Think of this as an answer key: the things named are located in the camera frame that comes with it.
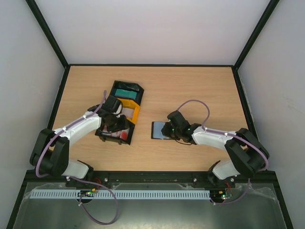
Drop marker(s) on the black aluminium frame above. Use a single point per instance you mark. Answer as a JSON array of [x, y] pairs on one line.
[[271, 6]]

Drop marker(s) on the black front rail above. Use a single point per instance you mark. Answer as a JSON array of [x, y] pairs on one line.
[[201, 179]]

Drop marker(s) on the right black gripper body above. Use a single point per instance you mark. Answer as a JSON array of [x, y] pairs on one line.
[[167, 130]]

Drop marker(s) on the yellow bin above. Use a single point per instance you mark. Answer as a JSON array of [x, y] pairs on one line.
[[133, 105]]

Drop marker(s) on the white slotted cable duct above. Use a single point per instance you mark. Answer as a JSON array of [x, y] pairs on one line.
[[121, 194]]

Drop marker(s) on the black bin with red cards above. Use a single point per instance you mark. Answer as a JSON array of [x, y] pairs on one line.
[[105, 138]]

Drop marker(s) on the teal card stack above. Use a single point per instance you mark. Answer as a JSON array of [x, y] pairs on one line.
[[125, 94]]

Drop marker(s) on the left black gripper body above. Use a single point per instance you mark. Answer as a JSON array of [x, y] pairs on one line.
[[116, 124]]

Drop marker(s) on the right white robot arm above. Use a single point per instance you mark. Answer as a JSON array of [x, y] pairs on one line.
[[247, 155]]

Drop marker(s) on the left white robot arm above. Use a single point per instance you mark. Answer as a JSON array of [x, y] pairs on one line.
[[50, 155]]

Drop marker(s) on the white pink card stack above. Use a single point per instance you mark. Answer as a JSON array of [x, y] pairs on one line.
[[128, 112]]

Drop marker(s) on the black bin with teal cards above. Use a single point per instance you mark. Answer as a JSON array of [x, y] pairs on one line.
[[130, 87]]

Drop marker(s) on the black leather card holder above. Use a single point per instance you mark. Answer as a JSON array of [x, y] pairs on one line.
[[156, 131]]

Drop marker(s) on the red white card stack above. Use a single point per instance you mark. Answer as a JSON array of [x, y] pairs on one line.
[[122, 134]]

